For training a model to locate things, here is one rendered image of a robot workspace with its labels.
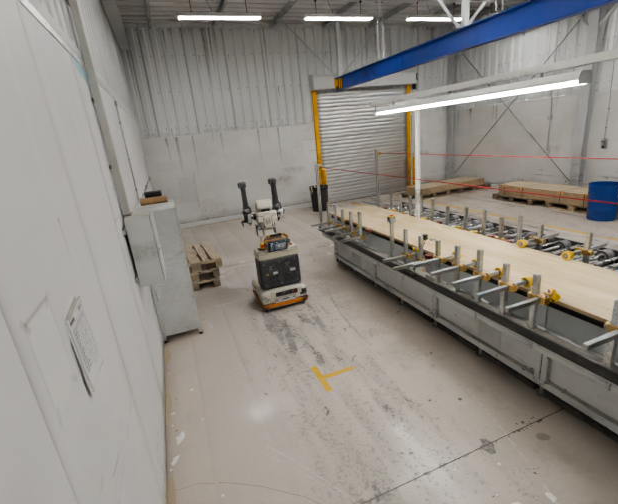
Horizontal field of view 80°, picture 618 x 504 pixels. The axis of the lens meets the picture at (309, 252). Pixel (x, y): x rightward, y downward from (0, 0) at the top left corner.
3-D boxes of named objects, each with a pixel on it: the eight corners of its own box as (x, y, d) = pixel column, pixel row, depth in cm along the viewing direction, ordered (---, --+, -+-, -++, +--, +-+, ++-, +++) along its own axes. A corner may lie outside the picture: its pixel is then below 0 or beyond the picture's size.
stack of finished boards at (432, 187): (484, 183, 1150) (484, 177, 1144) (422, 195, 1066) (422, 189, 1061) (465, 181, 1218) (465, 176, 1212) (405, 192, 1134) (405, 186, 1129)
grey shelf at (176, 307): (164, 343, 430) (131, 214, 382) (163, 312, 511) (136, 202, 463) (202, 333, 444) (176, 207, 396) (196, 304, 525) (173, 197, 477)
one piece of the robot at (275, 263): (303, 290, 495) (296, 230, 469) (264, 299, 478) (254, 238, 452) (295, 282, 525) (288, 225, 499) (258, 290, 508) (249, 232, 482)
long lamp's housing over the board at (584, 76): (578, 84, 228) (580, 70, 225) (375, 115, 443) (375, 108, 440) (591, 83, 231) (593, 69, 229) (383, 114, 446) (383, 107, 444)
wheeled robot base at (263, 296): (309, 300, 493) (307, 283, 486) (263, 312, 474) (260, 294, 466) (293, 284, 554) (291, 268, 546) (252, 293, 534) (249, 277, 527)
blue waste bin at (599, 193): (607, 224, 693) (613, 185, 670) (576, 218, 744) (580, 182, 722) (627, 218, 712) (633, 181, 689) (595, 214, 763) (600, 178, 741)
